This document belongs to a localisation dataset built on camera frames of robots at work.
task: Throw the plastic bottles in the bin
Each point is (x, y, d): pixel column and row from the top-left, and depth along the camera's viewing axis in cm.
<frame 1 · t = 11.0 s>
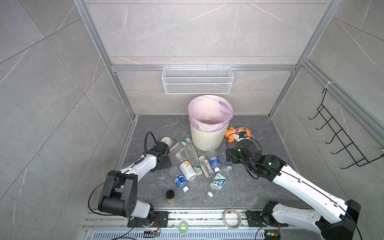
left hand: (162, 161, 91), fingers open
right hand: (233, 149, 76), fingers open
cream ribbed waste bin: (202, 140, 90), point 14 cm above the table
pink plastic bin liner: (210, 113, 105), point 15 cm above the table
brown jar black lid: (170, 196, 74), point 9 cm above the table
white bottle yellow label: (188, 171, 85), point 7 cm above the table
blue label bottle lower: (181, 182, 81), point 6 cm above the table
green label water bottle: (218, 182, 81), point 7 cm above the table
blue label bottle centre: (214, 159, 90), point 7 cm above the table
tall clear green-cap bottle: (193, 158, 93), point 4 cm above the table

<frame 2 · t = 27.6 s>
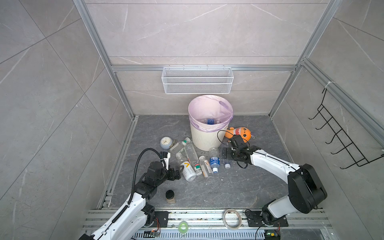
left hand: (176, 163, 82), fingers open
right hand: (228, 152, 91), fingers open
blue label bottle lower: (208, 121, 103), point 13 cm above the table
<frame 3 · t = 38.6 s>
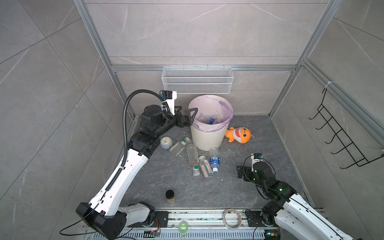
left hand: (188, 105, 62), fingers open
right hand: (243, 166, 82), fingers open
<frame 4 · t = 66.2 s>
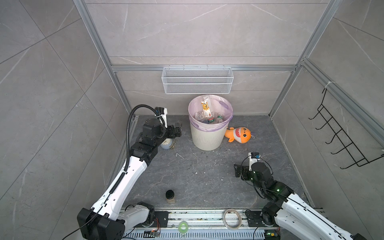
left hand: (174, 120, 72), fingers open
right hand: (241, 164, 82), fingers open
